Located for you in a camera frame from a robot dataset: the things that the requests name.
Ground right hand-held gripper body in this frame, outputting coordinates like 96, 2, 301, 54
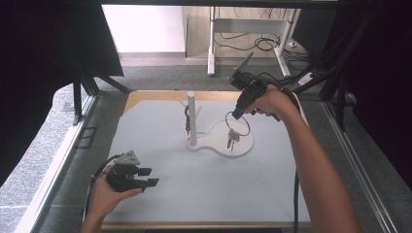
227, 51, 268, 112

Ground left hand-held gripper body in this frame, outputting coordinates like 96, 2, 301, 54
105, 150, 146, 193

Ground key ring with coloured tags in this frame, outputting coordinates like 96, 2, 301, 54
224, 111, 252, 152

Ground white key stand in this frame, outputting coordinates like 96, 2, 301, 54
177, 90, 255, 159

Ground green loop leather keychain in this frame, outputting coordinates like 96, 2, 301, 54
183, 104, 192, 141

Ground person's right hand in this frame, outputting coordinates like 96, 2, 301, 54
244, 84, 298, 123

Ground person's left hand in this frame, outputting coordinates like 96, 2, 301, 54
85, 173, 144, 224

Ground white table mat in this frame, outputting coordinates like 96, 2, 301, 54
108, 98, 313, 224

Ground white power strip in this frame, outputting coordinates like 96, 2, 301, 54
296, 71, 316, 86

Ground black metal stand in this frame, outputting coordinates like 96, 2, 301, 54
292, 9, 382, 132
72, 61, 134, 126

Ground black curtain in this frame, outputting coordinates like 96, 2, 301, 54
292, 0, 412, 192
0, 0, 124, 188

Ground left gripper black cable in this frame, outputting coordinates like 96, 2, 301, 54
82, 153, 122, 224

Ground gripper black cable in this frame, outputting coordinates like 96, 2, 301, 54
82, 153, 122, 224
258, 72, 302, 233

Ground black floor cables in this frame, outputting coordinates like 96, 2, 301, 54
214, 31, 310, 63

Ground white desk frame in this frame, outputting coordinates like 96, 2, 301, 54
207, 6, 298, 78

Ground aluminium frame rail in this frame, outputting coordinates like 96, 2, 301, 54
322, 100, 397, 233
13, 95, 99, 233

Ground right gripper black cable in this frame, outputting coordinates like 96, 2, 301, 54
258, 72, 302, 233

